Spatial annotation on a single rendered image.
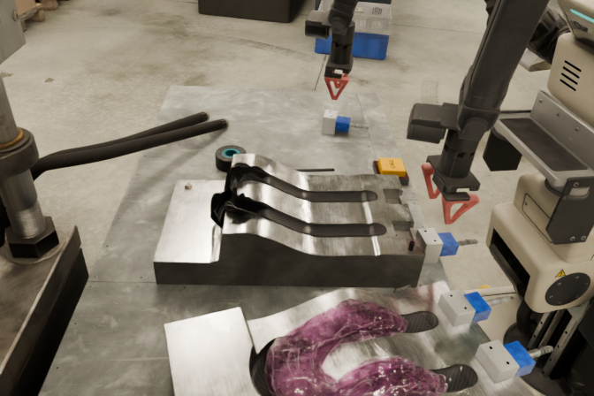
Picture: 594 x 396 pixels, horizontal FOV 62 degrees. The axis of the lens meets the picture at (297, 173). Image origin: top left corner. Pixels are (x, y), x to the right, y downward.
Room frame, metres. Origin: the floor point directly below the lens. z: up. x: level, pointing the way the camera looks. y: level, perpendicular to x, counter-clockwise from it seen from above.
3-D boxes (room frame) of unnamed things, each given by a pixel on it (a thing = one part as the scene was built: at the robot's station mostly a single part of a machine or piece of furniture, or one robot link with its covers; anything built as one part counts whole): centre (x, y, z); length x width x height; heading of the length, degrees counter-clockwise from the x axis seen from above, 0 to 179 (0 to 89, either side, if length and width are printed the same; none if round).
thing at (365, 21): (4.18, -0.39, 0.28); 0.61 x 0.41 x 0.15; 83
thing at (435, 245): (0.78, -0.33, 0.83); 0.13 x 0.05 x 0.05; 102
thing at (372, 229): (0.78, -0.01, 0.92); 0.35 x 0.16 x 0.09; 94
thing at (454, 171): (0.77, -0.29, 1.04); 0.10 x 0.07 x 0.07; 12
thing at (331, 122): (1.27, -0.13, 0.83); 0.13 x 0.05 x 0.05; 82
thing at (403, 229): (0.74, -0.22, 0.87); 0.05 x 0.05 x 0.04; 4
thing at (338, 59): (1.28, -0.10, 1.04); 0.10 x 0.07 x 0.07; 172
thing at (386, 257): (0.79, 0.01, 0.87); 0.50 x 0.26 x 0.14; 94
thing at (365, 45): (4.18, -0.39, 0.11); 0.61 x 0.41 x 0.22; 83
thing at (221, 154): (1.06, 0.17, 0.82); 0.08 x 0.08 x 0.04
